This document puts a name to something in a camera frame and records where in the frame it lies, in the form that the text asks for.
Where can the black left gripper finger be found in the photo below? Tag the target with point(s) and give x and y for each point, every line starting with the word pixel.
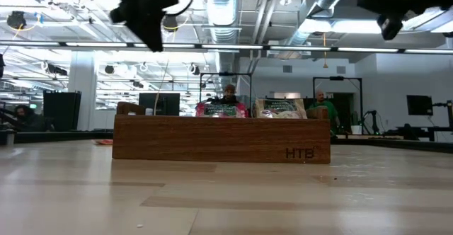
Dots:
pixel 143 29
pixel 155 26

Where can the red tea packet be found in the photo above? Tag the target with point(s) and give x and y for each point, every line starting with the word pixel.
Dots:
pixel 220 110

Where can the wooden tea box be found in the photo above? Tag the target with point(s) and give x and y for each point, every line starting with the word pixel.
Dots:
pixel 212 139

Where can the green white snack packet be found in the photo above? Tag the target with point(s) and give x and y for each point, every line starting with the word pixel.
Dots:
pixel 281 107

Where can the black background robot arm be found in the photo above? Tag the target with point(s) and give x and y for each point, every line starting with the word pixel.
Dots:
pixel 376 121

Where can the orange tea packet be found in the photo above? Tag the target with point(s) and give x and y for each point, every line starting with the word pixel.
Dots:
pixel 104 142

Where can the hanging black spotlight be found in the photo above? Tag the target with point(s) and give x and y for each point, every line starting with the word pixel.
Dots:
pixel 16 20
pixel 171 24

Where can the yellow hanging pendant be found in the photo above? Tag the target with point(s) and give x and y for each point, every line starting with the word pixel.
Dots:
pixel 325 64

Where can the small black monitor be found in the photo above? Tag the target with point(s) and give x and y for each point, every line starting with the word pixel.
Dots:
pixel 419 104

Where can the white pillar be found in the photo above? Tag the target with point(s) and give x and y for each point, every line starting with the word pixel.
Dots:
pixel 82 93

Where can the long light strip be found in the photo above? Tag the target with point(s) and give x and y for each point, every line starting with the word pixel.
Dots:
pixel 301 48

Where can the person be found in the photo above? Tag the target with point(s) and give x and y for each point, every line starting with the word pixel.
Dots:
pixel 230 93
pixel 26 118
pixel 332 112

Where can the white cup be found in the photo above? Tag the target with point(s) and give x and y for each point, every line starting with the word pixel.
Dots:
pixel 356 129

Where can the black desk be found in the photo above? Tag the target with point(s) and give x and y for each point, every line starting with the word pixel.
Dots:
pixel 424 130

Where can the black partition panel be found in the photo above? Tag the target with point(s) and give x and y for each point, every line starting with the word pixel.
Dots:
pixel 62 111

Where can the small grey cylinder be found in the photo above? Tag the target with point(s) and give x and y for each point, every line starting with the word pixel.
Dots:
pixel 10 137

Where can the black rig frame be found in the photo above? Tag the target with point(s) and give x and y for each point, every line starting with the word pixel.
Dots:
pixel 226 74
pixel 336 78

